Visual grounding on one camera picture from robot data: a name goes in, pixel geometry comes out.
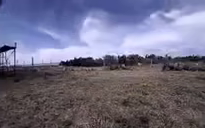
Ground row of trees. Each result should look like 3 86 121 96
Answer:
59 53 205 68

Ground dry brown grass field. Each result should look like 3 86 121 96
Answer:
0 63 205 128

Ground low bushes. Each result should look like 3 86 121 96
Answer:
161 61 205 72

